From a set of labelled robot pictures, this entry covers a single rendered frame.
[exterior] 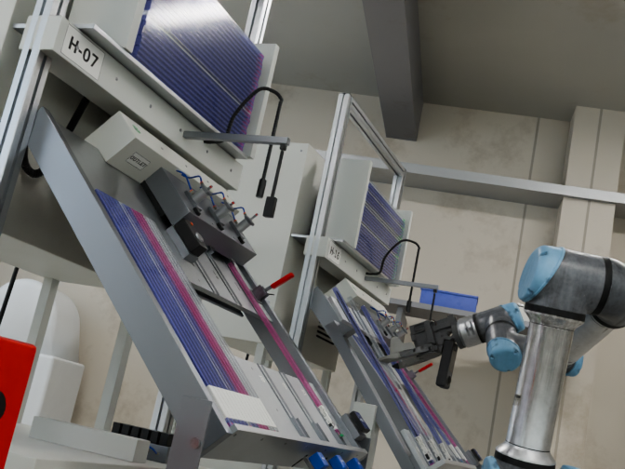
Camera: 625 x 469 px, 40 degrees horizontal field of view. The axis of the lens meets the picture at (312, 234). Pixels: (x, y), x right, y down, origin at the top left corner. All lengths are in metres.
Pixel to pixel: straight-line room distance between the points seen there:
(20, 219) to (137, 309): 0.50
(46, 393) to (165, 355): 3.87
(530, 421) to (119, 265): 0.82
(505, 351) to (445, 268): 3.45
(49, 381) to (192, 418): 3.95
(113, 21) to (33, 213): 0.43
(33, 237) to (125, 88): 0.36
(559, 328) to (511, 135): 4.08
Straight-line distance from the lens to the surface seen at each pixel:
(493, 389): 5.35
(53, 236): 1.92
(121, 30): 1.78
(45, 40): 1.67
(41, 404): 5.20
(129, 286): 1.42
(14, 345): 1.08
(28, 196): 1.85
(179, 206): 1.81
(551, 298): 1.68
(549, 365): 1.70
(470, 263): 5.46
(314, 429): 1.75
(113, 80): 1.79
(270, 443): 1.46
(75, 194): 1.54
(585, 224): 5.32
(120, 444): 1.79
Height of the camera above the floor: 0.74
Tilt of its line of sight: 13 degrees up
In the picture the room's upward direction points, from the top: 12 degrees clockwise
